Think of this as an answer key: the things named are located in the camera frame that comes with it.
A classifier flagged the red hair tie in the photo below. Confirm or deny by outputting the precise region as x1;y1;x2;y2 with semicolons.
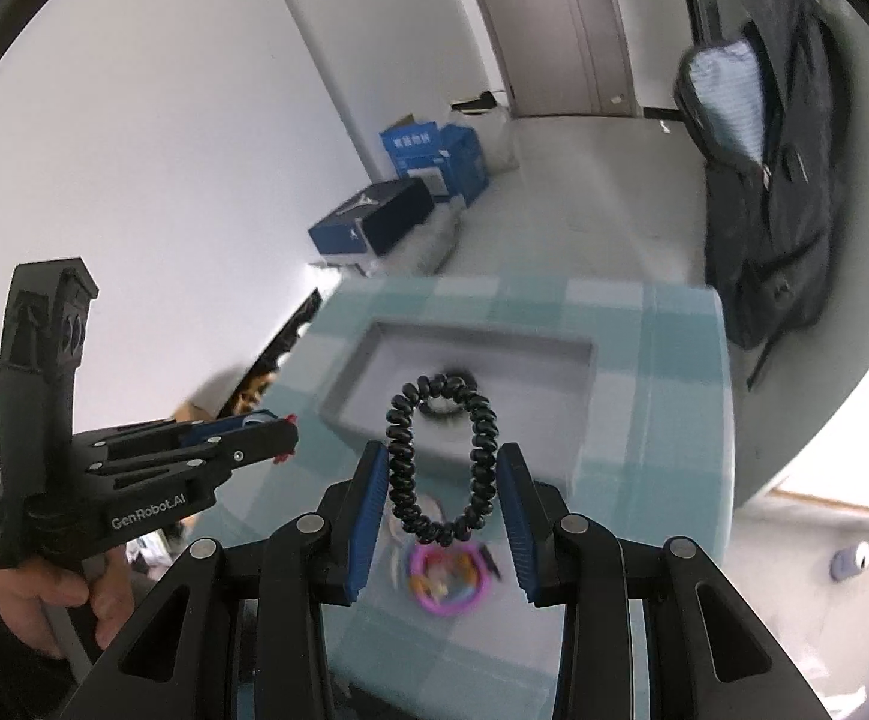
275;412;300;464

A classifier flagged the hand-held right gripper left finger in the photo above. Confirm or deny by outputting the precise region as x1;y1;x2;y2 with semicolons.
59;441;390;720

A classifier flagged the black backpack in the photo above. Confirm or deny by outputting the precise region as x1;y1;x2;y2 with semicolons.
674;0;855;391

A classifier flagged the brown cardboard box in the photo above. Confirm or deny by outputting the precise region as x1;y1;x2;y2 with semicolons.
172;399;225;425

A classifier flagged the person's left hand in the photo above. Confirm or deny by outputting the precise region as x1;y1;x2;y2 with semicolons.
0;544;136;661

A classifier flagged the black spiral hair tie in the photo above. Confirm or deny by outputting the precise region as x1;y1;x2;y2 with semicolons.
385;373;499;547

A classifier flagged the grey door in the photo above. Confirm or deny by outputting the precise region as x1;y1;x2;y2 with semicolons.
453;0;638;119

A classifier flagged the teal plaid tablecloth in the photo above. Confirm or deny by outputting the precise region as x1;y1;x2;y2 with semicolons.
220;276;739;720

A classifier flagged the dark blue shoe box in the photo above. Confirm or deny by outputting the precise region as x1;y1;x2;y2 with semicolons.
308;181;435;260

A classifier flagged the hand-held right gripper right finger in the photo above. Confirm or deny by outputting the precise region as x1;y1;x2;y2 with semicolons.
495;442;817;720

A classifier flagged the blue cardboard box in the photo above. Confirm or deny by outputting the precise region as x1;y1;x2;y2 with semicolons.
379;120;491;207

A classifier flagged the grey tray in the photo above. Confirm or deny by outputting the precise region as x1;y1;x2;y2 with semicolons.
318;319;599;481

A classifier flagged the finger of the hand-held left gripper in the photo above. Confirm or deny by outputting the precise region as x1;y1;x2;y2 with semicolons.
74;420;302;500
108;412;278;451

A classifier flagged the white plastic bag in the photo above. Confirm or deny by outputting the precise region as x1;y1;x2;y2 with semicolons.
453;101;518;170

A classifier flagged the black bead bracelet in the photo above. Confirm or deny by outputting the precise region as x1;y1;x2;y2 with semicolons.
415;364;484;425

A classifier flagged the pink ring bracelet with charms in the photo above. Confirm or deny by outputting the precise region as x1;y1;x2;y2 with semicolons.
404;540;494;617

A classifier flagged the blue tape roll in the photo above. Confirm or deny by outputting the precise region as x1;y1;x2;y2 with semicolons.
831;540;869;580

